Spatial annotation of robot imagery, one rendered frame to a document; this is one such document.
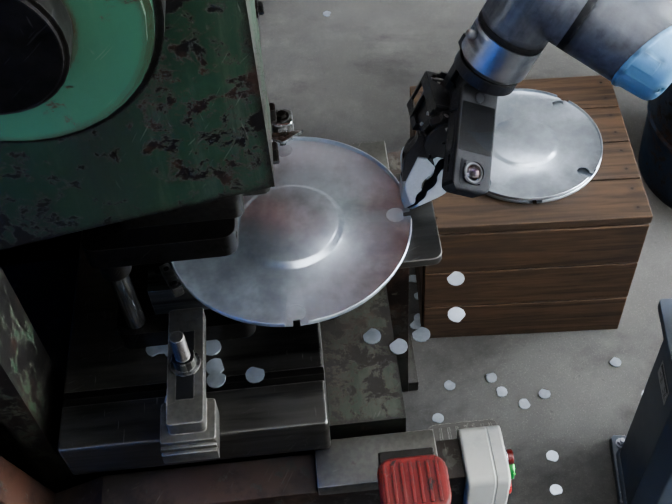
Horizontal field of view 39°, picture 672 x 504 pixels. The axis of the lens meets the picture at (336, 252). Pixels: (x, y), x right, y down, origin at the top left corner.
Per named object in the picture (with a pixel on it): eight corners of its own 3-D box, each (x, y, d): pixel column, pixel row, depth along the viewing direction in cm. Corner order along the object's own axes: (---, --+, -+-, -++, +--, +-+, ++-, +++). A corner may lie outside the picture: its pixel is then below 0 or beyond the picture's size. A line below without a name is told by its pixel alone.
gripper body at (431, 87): (459, 121, 112) (509, 42, 104) (475, 173, 107) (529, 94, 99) (401, 108, 110) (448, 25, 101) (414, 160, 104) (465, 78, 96)
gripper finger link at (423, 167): (400, 178, 116) (433, 124, 110) (408, 214, 113) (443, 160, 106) (377, 174, 115) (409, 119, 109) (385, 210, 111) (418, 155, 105)
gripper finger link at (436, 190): (423, 183, 117) (457, 129, 111) (432, 218, 114) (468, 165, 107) (400, 178, 116) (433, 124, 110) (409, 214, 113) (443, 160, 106)
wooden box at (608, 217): (583, 191, 217) (609, 73, 190) (618, 329, 193) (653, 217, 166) (408, 200, 218) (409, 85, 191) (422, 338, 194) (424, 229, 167)
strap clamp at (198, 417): (218, 329, 113) (204, 277, 105) (220, 458, 103) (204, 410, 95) (168, 335, 113) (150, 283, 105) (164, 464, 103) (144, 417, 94)
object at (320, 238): (428, 313, 104) (428, 308, 103) (165, 341, 103) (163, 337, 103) (394, 130, 122) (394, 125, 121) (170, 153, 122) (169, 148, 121)
